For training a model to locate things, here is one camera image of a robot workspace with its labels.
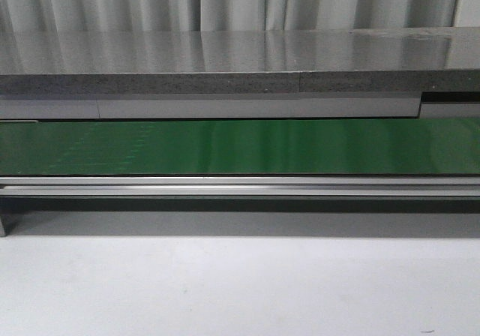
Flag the green conveyor belt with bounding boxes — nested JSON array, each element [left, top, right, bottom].
[[1, 118, 479, 176]]

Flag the grey granite counter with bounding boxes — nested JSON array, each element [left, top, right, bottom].
[[0, 26, 480, 122]]

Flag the grey curtain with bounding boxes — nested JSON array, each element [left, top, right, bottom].
[[1, 0, 457, 32]]

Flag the aluminium conveyor frame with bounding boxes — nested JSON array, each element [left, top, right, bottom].
[[1, 172, 479, 239]]

